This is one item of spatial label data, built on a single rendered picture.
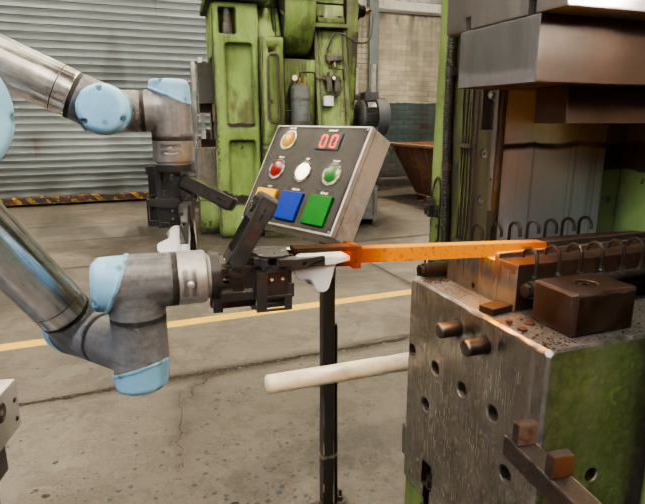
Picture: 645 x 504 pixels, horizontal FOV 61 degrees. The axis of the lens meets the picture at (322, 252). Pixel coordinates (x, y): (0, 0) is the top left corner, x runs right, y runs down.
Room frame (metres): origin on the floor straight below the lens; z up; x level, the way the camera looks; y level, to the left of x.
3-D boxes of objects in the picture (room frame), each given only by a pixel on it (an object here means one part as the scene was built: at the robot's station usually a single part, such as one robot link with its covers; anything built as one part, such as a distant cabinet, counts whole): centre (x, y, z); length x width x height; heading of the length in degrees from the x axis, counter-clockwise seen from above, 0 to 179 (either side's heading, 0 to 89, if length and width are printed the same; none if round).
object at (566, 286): (0.78, -0.39, 0.95); 0.12 x 0.08 x 0.06; 110
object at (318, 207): (1.26, 0.01, 1.01); 0.07 x 0.05 x 0.07; 45
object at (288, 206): (1.33, 0.08, 1.01); 0.07 x 0.05 x 0.07; 45
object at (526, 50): (1.00, -0.48, 1.32); 0.42 x 0.20 x 0.10; 110
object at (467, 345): (0.79, -0.24, 0.87); 0.04 x 0.03 x 0.03; 110
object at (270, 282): (0.76, 0.10, 0.99); 0.12 x 0.08 x 0.09; 110
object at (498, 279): (1.00, -0.48, 0.96); 0.42 x 0.20 x 0.09; 110
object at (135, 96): (1.00, 0.37, 1.23); 0.11 x 0.11 x 0.08; 15
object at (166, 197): (1.04, 0.29, 1.07); 0.09 x 0.08 x 0.12; 97
